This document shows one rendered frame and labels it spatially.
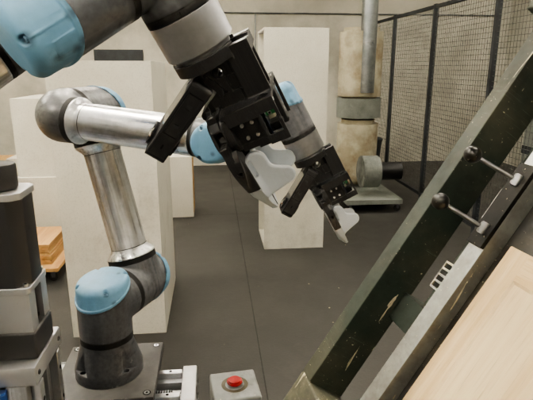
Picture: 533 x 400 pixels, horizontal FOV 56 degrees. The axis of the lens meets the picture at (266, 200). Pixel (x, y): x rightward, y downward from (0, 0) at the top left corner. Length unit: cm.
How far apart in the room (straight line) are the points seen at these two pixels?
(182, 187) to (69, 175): 281
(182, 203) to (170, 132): 538
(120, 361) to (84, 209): 215
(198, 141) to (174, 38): 41
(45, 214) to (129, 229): 399
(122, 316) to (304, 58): 373
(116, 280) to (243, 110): 70
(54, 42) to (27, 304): 53
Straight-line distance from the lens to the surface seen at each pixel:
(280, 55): 459
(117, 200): 121
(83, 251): 336
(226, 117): 54
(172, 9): 50
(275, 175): 58
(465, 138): 138
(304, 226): 487
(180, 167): 585
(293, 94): 99
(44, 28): 45
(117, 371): 120
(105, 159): 121
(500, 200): 117
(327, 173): 104
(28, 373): 92
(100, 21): 47
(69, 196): 327
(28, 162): 515
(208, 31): 51
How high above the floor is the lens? 171
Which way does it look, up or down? 15 degrees down
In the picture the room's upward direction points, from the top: straight up
